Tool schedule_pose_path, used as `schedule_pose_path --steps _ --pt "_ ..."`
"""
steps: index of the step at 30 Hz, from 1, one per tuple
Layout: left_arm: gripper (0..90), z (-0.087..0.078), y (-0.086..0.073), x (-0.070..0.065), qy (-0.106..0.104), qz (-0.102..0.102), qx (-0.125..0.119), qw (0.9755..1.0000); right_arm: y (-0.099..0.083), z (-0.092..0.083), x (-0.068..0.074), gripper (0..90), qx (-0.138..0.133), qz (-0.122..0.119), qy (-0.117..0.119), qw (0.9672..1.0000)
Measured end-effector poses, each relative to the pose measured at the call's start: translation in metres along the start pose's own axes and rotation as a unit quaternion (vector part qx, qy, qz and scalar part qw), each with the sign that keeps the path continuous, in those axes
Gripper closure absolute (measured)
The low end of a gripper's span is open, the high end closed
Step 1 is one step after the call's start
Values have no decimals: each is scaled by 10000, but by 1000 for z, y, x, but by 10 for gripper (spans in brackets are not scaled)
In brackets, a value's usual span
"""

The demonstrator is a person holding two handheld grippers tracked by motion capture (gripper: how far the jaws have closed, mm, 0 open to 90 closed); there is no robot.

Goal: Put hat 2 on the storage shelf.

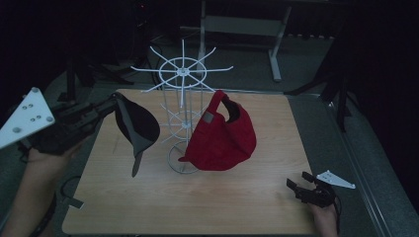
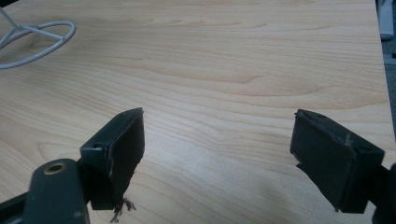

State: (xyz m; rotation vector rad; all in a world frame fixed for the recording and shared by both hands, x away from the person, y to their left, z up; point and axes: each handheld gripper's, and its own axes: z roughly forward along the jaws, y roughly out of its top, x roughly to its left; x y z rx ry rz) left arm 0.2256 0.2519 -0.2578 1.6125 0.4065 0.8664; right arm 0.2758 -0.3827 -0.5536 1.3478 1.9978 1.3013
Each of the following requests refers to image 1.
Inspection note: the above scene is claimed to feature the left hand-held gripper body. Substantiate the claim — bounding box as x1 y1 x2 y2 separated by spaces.
0 86 100 156

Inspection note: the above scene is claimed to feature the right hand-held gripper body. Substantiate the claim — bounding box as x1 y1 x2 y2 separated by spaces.
308 169 357 209

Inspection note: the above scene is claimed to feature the grey sun visor cap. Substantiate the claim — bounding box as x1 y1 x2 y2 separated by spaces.
113 91 162 179

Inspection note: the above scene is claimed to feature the white wire hat rack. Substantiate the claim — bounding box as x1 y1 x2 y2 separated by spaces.
129 39 234 175

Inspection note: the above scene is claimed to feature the red baseball cap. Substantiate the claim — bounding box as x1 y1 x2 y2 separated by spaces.
178 89 258 172

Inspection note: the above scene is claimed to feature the person's right hand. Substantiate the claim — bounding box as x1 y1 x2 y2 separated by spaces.
310 200 340 237

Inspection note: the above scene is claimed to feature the person's left hand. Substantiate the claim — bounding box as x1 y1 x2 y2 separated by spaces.
27 140 84 181

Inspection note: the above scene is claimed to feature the black metal stand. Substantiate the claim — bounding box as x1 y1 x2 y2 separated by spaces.
284 65 353 133
63 57 134 113

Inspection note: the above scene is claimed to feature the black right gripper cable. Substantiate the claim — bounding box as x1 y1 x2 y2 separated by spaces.
331 196 343 237

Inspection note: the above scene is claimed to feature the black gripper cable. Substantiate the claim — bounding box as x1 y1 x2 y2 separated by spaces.
33 175 83 237
331 196 343 237

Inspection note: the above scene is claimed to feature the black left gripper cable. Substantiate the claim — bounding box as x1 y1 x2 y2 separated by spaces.
33 175 83 237

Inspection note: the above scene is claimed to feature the white metal table frame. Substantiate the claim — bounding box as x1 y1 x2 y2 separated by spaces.
198 0 293 83

